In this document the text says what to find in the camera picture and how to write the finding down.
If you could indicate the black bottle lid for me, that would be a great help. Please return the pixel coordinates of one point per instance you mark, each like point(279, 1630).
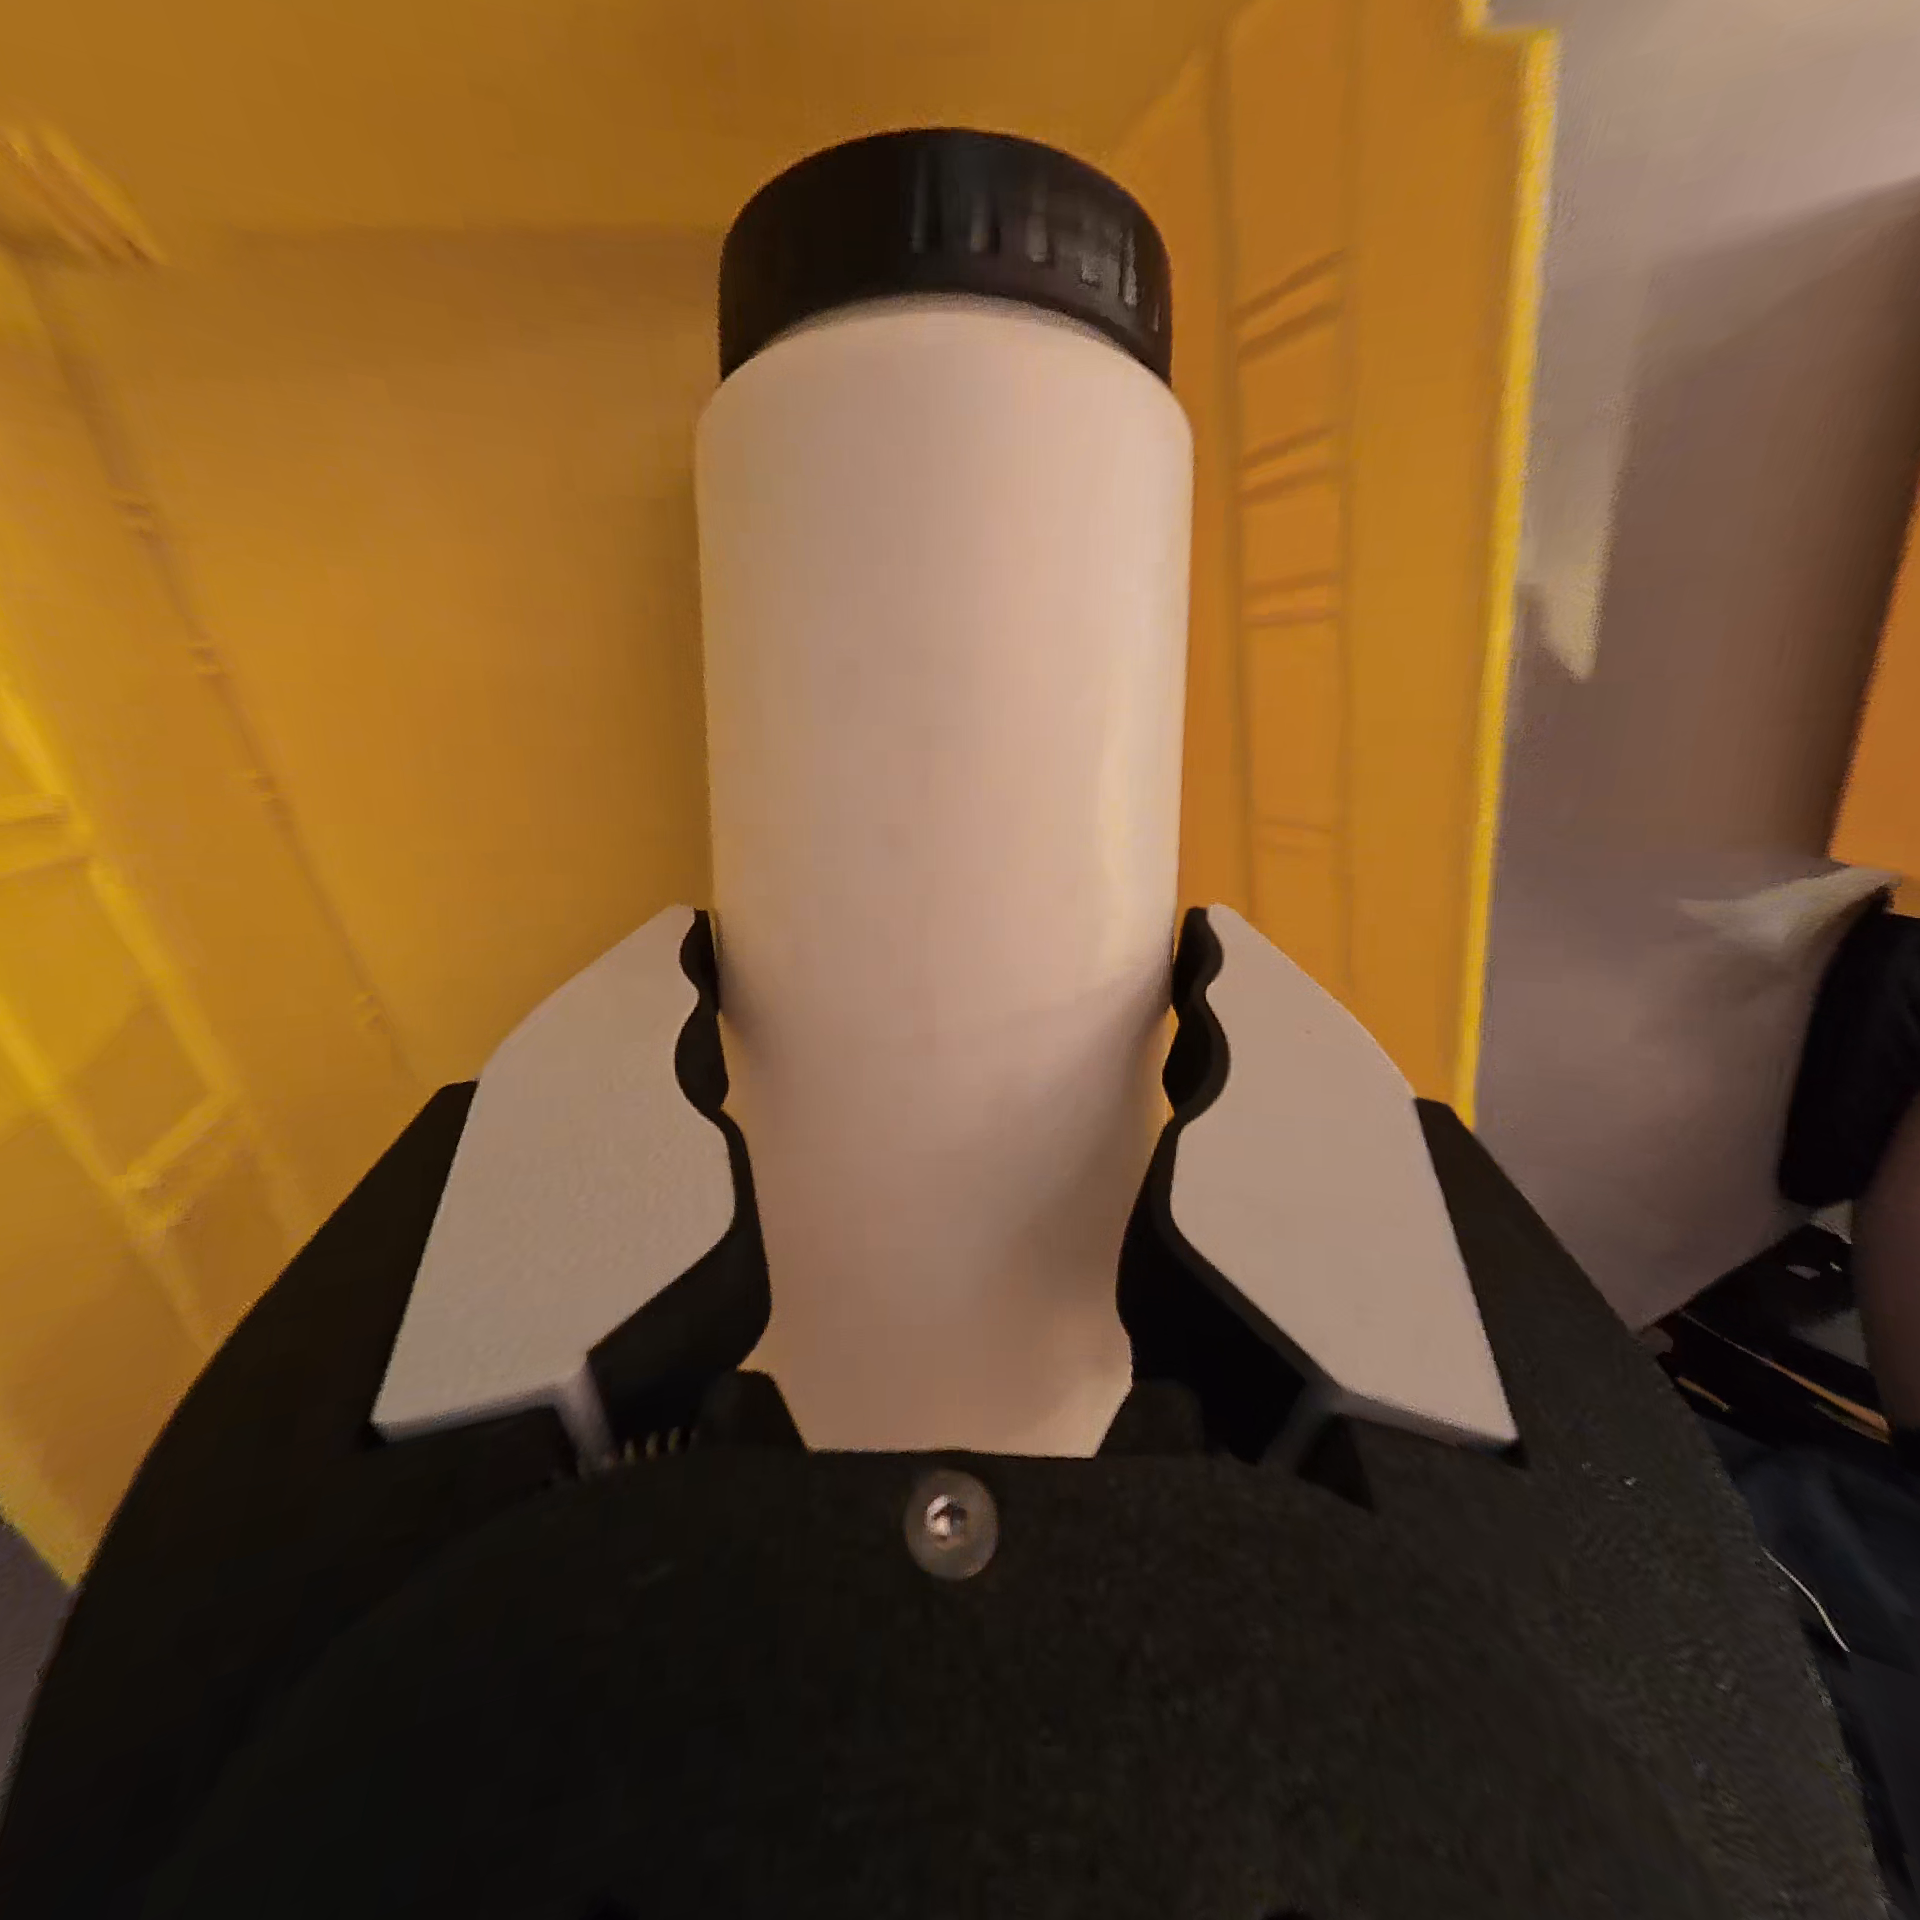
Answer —
point(946, 240)

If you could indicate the white plastic bottle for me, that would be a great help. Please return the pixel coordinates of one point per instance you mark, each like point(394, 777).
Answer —
point(946, 748)

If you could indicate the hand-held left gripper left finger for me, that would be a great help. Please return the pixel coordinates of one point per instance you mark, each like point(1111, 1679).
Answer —
point(551, 1228)

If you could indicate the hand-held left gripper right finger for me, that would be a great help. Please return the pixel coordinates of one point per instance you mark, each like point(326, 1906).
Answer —
point(1340, 1242)

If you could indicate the yellow plastic bin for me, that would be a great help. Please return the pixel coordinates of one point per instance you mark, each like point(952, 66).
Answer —
point(379, 596)
point(1889, 720)

